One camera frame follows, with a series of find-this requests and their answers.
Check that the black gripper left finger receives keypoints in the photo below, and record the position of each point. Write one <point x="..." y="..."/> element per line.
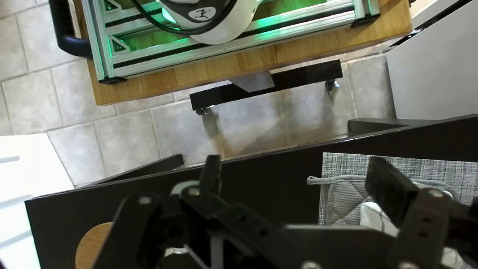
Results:
<point x="210" y="173"/>

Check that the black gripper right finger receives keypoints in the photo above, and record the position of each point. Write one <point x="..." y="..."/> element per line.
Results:
<point x="392" y="186"/>

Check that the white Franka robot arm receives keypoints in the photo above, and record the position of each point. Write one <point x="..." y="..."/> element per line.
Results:
<point x="218" y="19"/>

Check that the white checked dish towel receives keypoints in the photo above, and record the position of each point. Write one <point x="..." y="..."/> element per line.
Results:
<point x="373" y="216"/>

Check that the grey woven placemat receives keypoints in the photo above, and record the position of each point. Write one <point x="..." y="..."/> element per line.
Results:
<point x="343" y="164"/>

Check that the wooden cart top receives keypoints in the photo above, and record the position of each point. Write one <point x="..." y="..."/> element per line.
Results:
<point x="248" y="61"/>

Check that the black cart base with casters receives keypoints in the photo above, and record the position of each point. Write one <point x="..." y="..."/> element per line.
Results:
<point x="298" y="76"/>

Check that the round cork mat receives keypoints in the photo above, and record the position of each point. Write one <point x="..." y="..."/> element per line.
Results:
<point x="91" y="246"/>

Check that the aluminium profile mount frame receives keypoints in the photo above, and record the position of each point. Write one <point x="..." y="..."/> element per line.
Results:
<point x="149" y="53"/>

